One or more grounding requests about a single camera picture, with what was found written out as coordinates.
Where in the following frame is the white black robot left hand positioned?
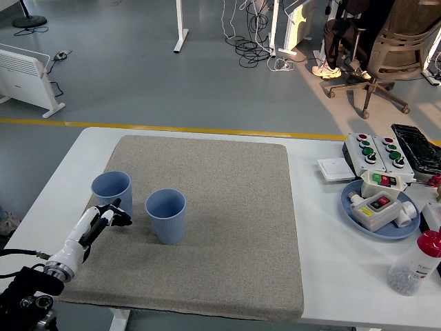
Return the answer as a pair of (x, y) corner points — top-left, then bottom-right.
(50, 198), (133, 277)

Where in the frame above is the blue ribbed cup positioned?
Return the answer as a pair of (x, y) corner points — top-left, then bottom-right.
(145, 188), (187, 245)
(91, 170), (134, 218)

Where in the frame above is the white table leg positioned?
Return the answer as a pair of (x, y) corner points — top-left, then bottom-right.
(109, 308), (132, 331)

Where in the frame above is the grey-brown mat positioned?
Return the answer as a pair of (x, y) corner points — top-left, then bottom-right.
(48, 134), (305, 321)

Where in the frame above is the white panel heater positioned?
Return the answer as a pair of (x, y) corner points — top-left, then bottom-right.
(0, 43), (66, 119)
(278, 0), (318, 56)

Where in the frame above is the black fan stand base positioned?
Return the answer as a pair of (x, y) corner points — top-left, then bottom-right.
(12, 0), (48, 29)

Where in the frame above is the white desk leg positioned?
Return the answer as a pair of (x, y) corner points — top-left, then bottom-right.
(267, 0), (280, 58)
(420, 34), (441, 87)
(312, 34), (331, 81)
(173, 0), (189, 54)

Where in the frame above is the blue plate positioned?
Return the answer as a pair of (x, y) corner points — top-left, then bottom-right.
(340, 179), (422, 241)

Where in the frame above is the white four-button control box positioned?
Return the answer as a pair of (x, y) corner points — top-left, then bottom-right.
(373, 136), (416, 182)
(345, 132), (389, 179)

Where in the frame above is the white pipe fitting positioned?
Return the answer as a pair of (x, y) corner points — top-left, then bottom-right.
(394, 201), (418, 228)

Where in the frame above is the clear bottle red cap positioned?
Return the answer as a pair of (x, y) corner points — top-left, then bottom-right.
(386, 229), (441, 297)

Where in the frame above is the grey office chair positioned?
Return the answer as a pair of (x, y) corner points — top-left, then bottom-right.
(327, 0), (441, 120)

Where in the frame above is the black cable tangle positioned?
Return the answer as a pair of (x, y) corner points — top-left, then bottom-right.
(225, 0), (276, 68)

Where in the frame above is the white hanging cable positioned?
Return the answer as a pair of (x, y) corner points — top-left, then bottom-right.
(220, 0), (249, 41)

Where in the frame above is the white power strip cable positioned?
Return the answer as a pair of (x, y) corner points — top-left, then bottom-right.
(268, 57), (296, 73)

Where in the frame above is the white wall switch plate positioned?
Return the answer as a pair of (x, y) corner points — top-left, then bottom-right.
(316, 157), (356, 183)

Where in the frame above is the cream green-red switch box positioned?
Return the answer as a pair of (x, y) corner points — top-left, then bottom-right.
(360, 169), (408, 199)

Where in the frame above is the grey red-button switch box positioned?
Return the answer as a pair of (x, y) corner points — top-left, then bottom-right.
(349, 192), (404, 232)

